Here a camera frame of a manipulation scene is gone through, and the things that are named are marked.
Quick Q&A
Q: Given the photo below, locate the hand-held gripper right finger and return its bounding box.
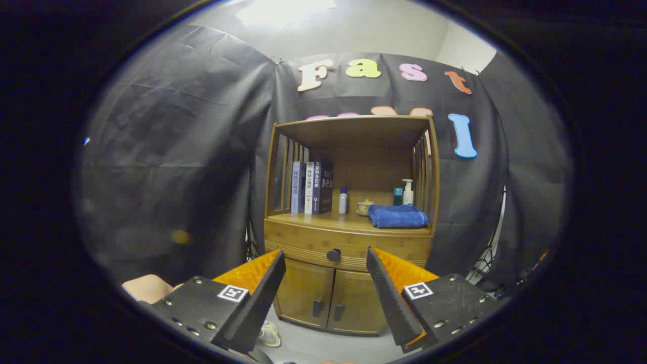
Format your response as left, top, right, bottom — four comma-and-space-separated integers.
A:
366, 246, 502, 354

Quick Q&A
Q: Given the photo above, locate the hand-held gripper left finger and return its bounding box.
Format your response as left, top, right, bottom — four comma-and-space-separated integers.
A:
151, 249, 287, 355

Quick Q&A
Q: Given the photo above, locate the wooden drawer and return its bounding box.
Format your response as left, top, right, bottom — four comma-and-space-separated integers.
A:
264, 218, 434, 272

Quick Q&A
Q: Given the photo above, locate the wooden countertop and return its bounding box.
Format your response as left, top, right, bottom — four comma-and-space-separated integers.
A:
267, 210, 431, 237

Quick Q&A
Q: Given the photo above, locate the wooden cabinet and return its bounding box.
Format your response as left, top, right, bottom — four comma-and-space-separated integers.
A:
263, 115, 440, 337

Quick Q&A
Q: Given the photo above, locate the person's white shoe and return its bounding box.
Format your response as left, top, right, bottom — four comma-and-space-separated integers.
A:
257, 321, 282, 348

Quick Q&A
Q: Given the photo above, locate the folded blue towel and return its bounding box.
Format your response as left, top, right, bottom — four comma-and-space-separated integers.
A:
367, 204, 429, 229

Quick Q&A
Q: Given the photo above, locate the black backdrop stand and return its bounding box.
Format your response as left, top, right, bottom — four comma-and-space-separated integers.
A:
465, 185, 507, 286

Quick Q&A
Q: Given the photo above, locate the light purple book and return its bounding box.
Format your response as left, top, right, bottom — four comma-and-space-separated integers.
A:
291, 161, 307, 214

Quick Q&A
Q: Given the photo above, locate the white book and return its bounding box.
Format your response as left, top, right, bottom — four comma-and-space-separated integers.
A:
304, 162, 315, 215

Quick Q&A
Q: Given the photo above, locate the dark blue book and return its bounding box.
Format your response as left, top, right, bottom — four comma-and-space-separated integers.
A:
312, 159, 334, 215

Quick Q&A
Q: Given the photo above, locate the black backdrop cloth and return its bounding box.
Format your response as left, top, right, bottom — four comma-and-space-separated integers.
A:
76, 24, 574, 299

